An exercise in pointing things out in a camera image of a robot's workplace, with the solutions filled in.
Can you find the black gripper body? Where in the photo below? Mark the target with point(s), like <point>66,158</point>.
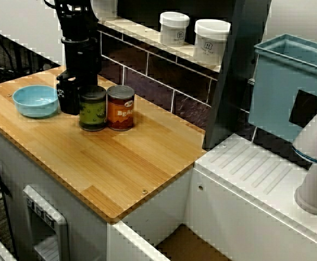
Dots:
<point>82,62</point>

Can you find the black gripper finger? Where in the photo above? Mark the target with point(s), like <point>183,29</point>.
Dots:
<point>68,98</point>

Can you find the green vegetable can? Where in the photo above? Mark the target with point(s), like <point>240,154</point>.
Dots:
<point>93,111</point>

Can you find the light blue bowl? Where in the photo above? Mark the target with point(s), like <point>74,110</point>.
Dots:
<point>36,103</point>

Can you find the orange beans can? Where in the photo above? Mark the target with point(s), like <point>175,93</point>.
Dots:
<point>121,111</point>

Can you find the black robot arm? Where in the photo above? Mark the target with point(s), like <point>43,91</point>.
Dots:
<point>76,21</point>

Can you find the plain white jar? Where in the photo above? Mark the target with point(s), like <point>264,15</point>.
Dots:
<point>105,8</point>

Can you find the dark tile backsplash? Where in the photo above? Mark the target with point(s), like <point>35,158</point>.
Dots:
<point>152,89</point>

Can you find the white counter cabinet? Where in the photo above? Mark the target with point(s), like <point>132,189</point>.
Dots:
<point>17,163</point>

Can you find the white labelled plastic jar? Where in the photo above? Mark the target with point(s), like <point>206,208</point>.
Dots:
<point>174,27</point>
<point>211,40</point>

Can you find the cream shelf board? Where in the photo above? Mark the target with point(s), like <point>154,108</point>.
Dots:
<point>185,53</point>

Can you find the teal plastic bin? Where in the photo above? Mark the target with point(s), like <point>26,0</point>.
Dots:
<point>272,95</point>

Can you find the white sink unit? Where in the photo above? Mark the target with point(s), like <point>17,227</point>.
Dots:
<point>229,212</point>

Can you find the black rectangular plate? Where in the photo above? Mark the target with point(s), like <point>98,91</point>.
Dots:
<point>305,108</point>

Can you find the black kitchen hutch frame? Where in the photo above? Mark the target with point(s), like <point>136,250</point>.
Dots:
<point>229,108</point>

